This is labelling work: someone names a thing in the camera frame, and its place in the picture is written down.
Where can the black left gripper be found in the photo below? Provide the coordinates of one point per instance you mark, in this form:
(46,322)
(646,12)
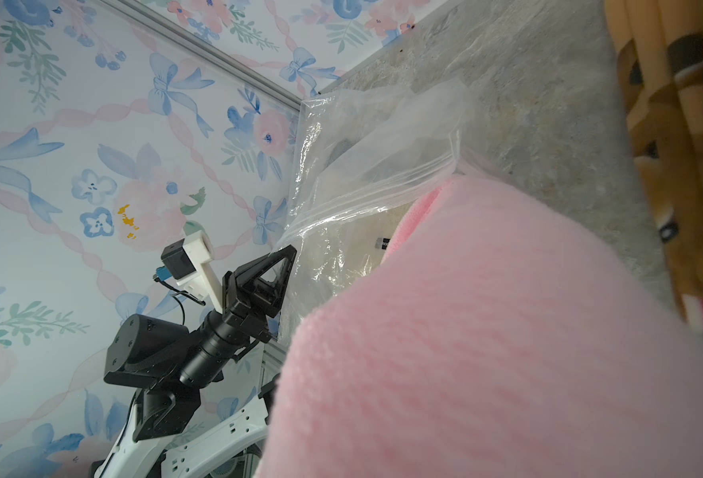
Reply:
(152,353)

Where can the clear plastic vacuum bag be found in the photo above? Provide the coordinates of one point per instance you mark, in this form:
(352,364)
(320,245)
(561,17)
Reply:
(362,159)

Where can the pink fleece blanket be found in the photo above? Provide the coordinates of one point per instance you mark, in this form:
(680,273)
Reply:
(497,339)

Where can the orange cartoon print blanket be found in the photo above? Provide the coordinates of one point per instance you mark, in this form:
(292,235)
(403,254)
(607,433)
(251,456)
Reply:
(659,67)

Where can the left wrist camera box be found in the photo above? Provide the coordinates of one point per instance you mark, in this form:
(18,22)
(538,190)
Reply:
(186,271)

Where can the left rear aluminium corner post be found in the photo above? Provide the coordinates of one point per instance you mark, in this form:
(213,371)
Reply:
(143,16)

